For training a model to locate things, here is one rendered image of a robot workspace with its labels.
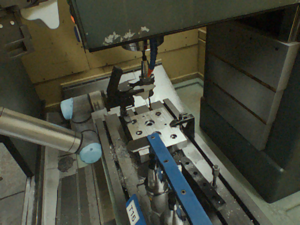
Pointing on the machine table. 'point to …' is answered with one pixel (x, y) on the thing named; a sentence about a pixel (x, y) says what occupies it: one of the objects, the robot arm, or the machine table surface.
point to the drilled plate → (144, 154)
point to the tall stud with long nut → (215, 175)
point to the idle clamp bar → (202, 185)
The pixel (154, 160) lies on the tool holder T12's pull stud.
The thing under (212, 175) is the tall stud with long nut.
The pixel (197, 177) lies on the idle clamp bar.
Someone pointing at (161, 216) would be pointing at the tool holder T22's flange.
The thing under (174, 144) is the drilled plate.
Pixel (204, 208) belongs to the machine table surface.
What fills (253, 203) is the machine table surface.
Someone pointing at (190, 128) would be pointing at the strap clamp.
